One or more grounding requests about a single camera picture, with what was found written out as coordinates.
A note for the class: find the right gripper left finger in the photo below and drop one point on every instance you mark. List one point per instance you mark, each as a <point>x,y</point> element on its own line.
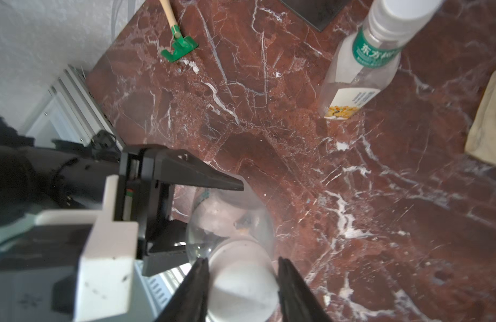
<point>189,303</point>

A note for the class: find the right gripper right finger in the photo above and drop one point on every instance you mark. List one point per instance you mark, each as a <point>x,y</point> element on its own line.
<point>297,302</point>

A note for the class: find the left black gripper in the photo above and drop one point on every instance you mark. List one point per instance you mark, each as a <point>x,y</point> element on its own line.
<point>147,178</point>

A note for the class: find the white bottle cap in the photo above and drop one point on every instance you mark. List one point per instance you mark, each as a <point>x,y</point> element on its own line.
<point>400,20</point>
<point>243,284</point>

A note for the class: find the clear bottle with blue label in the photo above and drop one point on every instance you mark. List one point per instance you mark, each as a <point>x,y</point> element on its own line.
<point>219,215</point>

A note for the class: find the clear bottle with yellow label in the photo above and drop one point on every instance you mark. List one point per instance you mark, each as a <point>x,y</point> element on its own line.
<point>363,66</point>

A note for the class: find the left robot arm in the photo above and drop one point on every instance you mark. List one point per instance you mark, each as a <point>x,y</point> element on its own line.
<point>73,176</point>

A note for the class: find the pink artificial blossom tree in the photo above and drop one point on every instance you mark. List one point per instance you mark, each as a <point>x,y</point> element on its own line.
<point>316,13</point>

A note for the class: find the beige work glove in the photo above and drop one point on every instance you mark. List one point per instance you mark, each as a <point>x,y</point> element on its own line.
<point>481,141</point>

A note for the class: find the green toy rake wooden handle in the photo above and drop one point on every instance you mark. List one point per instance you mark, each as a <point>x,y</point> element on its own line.
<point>182,45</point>

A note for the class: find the aluminium mounting rail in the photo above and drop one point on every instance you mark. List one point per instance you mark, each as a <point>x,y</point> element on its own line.
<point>67,112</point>

